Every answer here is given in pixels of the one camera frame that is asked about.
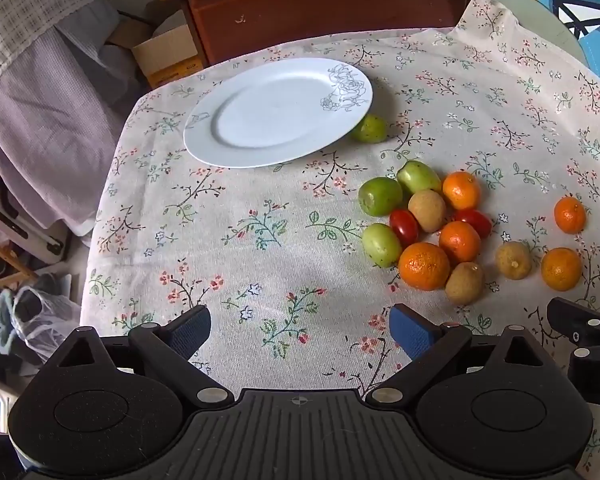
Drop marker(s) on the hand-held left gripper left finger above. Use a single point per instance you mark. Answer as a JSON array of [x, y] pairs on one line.
[[195, 332]]

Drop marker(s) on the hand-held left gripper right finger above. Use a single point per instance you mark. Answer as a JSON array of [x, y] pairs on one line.
[[407, 332]]

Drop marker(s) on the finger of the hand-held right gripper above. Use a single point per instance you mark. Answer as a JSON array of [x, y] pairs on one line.
[[577, 322]]

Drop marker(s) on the large orange mandarin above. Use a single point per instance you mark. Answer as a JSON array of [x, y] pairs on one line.
[[424, 266]]

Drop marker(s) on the brown kiwi with pale spot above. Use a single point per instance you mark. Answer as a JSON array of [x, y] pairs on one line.
[[513, 260]]

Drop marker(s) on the red cherry tomato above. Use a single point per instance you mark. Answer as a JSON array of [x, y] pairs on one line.
[[404, 225], [474, 221]]

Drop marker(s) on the small green jujube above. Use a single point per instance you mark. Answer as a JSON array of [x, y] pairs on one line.
[[369, 128]]

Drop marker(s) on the white oval plate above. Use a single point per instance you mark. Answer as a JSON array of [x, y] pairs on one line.
[[260, 120]]

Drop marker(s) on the floral tablecloth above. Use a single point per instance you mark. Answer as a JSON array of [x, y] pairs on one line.
[[280, 240]]

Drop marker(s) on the clear plastic bag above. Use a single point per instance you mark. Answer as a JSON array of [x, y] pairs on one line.
[[35, 320]]

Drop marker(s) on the wooden rack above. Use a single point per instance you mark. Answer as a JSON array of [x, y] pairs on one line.
[[10, 266]]

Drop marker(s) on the white and black object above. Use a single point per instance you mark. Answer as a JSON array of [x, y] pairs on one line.
[[20, 225]]

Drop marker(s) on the lilac checked cloth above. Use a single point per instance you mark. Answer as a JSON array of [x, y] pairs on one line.
[[40, 110]]

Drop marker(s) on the cardboard box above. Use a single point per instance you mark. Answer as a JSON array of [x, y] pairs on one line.
[[172, 52]]

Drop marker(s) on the pale green cushion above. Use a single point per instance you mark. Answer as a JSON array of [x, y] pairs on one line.
[[530, 15]]

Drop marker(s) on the dark wooden cabinet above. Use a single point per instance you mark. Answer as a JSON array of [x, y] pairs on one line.
[[305, 10]]

